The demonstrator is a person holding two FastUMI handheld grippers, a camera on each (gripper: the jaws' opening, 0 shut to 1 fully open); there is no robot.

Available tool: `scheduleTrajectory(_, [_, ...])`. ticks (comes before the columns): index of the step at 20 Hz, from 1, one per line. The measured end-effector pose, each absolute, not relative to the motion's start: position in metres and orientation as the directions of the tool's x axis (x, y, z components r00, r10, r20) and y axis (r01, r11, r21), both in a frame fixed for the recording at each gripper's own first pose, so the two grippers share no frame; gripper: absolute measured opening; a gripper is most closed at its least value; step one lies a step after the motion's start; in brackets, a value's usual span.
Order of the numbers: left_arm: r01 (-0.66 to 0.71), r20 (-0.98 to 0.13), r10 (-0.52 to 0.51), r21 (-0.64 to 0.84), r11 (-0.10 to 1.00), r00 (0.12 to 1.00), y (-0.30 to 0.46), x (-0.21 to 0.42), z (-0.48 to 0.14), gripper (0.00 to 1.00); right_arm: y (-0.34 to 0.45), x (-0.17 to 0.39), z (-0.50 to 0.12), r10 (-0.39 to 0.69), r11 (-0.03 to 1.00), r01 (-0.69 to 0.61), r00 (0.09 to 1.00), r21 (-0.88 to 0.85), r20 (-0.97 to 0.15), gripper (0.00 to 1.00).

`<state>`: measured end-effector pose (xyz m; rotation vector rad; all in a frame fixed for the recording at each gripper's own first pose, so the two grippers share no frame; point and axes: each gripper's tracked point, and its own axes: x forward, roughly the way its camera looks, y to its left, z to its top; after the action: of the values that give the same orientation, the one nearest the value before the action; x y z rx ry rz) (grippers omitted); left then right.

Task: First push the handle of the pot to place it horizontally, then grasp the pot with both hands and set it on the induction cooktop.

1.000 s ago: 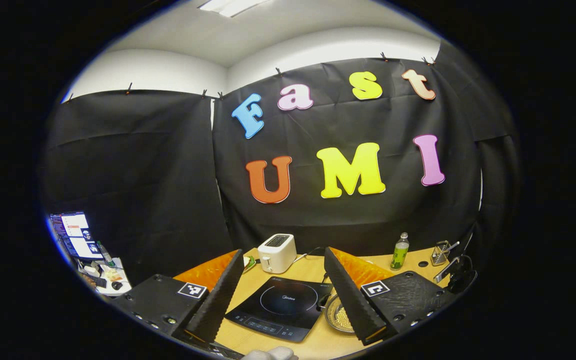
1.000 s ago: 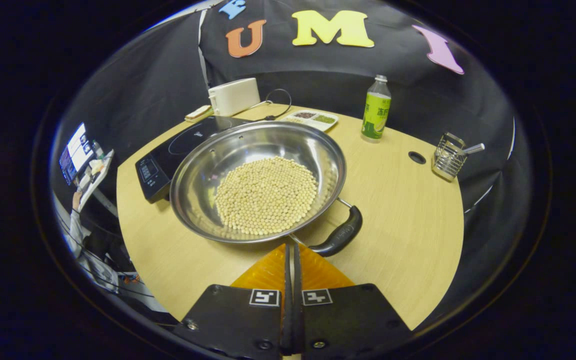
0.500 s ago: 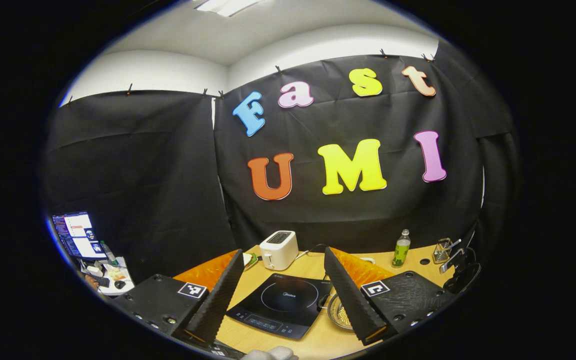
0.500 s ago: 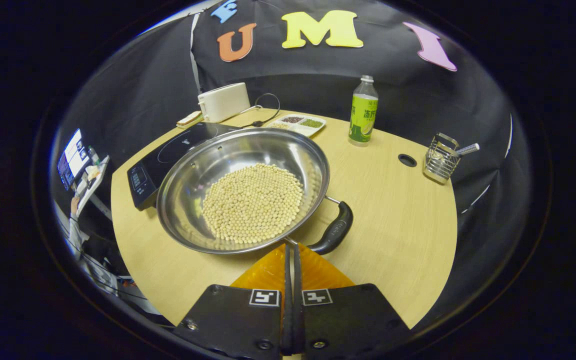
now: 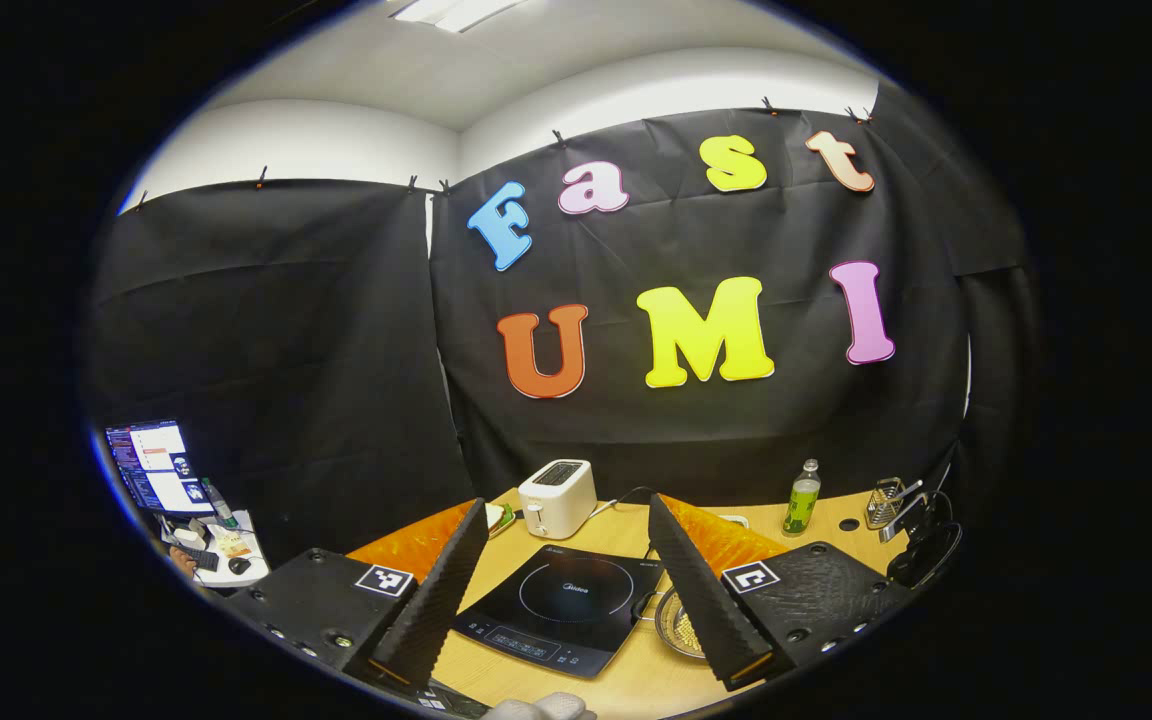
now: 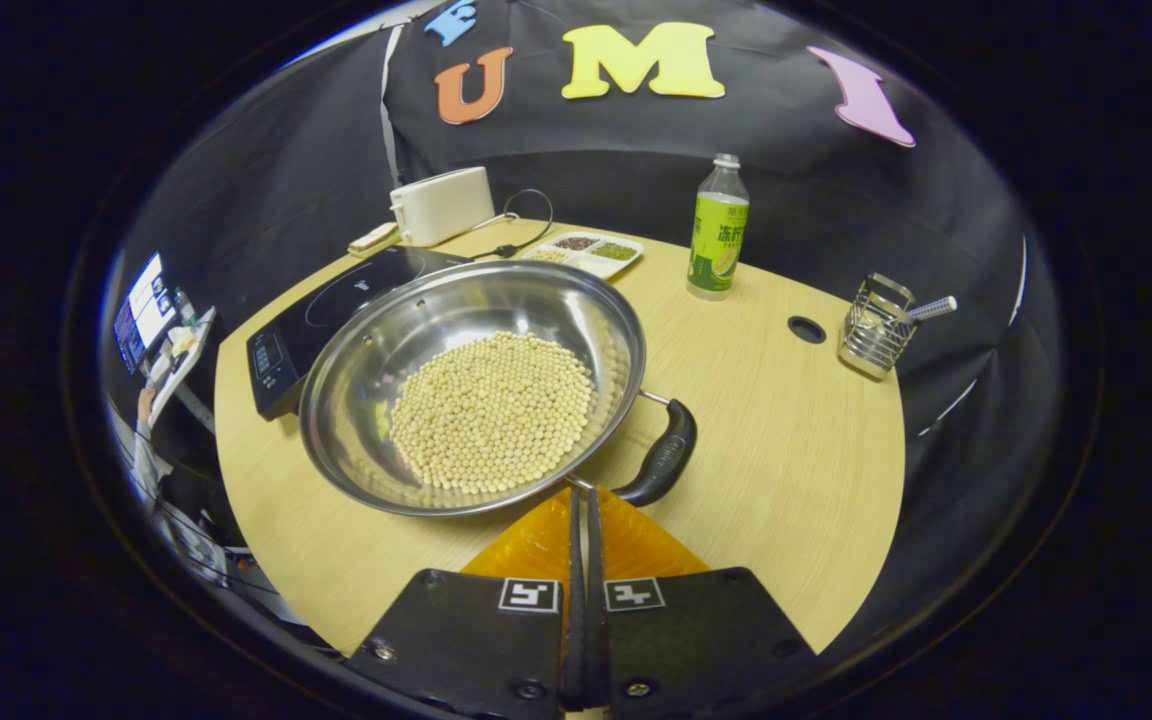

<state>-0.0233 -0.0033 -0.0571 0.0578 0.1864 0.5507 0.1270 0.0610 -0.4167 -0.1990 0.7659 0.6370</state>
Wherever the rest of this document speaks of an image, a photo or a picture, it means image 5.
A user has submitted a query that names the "white side desk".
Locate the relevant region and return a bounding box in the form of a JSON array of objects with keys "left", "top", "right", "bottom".
[{"left": 161, "top": 510, "right": 272, "bottom": 589}]

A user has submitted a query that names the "black backdrop cloth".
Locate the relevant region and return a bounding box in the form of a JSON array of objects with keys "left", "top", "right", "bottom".
[{"left": 86, "top": 85, "right": 1042, "bottom": 561}]

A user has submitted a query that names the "green label drink bottle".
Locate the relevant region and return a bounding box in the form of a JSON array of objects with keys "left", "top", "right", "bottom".
[{"left": 782, "top": 459, "right": 823, "bottom": 538}]

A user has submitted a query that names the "slim green bottle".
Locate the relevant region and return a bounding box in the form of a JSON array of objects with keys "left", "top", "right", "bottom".
[{"left": 201, "top": 478, "right": 238, "bottom": 529}]

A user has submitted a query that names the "white toaster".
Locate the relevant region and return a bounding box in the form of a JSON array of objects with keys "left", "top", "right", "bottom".
[{"left": 518, "top": 459, "right": 598, "bottom": 541}]

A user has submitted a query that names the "metal wire utensil holder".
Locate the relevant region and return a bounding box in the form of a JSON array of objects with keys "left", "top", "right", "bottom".
[{"left": 865, "top": 478, "right": 907, "bottom": 531}]

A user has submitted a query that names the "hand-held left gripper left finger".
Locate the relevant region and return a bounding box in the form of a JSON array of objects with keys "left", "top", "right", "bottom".
[{"left": 226, "top": 498, "right": 490, "bottom": 691}]

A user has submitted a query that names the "black induction cooktop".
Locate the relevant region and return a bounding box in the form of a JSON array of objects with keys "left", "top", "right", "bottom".
[{"left": 453, "top": 543, "right": 667, "bottom": 679}]

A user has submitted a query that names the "computer monitor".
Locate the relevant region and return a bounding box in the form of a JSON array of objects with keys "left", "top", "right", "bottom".
[{"left": 104, "top": 420, "right": 215, "bottom": 516}]

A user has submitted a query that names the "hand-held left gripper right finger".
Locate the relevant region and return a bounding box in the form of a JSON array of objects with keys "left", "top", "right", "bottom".
[{"left": 648, "top": 493, "right": 915, "bottom": 693}]

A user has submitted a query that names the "stainless steel pot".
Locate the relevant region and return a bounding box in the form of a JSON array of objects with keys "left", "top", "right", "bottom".
[{"left": 654, "top": 585, "right": 712, "bottom": 661}]

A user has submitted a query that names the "black toaster cable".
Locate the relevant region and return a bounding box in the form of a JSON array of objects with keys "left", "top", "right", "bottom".
[{"left": 591, "top": 486, "right": 659, "bottom": 561}]

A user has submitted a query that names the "ceiling light panel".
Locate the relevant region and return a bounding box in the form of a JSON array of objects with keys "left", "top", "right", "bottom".
[{"left": 391, "top": 0, "right": 527, "bottom": 33}]

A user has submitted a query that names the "black looped cable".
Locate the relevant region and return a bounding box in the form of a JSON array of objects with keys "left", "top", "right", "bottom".
[{"left": 881, "top": 490, "right": 965, "bottom": 589}]

